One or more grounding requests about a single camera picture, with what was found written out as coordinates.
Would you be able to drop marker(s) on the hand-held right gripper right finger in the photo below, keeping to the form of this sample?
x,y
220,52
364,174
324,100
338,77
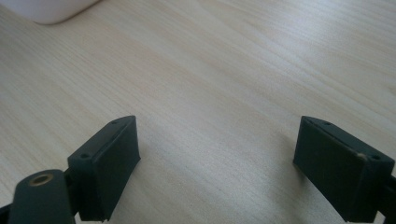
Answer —
x,y
336,166

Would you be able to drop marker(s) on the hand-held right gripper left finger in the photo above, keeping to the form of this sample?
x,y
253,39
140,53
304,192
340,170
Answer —
x,y
107,168

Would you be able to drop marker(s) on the white plastic bin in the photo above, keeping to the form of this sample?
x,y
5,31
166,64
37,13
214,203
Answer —
x,y
46,11

